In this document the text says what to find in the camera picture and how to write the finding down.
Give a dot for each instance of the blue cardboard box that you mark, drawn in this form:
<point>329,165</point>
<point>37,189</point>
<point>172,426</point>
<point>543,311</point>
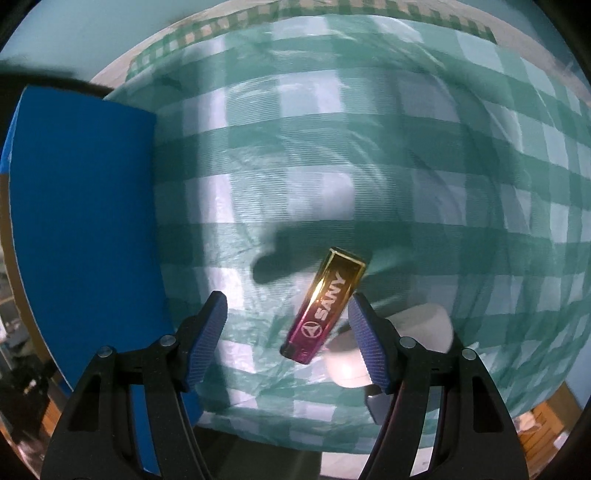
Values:
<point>83,230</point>

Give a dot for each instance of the white rounded plastic case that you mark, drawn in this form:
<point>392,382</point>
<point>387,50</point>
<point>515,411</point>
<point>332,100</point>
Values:
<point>415,330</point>

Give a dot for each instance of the brown wooden furniture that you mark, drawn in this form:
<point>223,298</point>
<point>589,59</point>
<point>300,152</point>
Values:
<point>549,424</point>

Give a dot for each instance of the gold and pink lighter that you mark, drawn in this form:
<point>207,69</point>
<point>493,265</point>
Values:
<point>323,309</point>

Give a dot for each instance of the large dark object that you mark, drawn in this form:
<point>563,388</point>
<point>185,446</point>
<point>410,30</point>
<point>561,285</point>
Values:
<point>37,76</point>

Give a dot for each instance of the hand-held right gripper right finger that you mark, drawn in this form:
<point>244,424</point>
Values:
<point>369,341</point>

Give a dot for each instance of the small check green cloth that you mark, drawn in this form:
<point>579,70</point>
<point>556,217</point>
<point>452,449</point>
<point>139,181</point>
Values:
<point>152,60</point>

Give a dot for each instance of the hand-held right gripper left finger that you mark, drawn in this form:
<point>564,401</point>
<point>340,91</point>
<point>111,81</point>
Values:
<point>203,341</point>

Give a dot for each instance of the large check green tablecloth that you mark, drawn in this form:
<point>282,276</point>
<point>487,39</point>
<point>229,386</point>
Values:
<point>415,207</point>

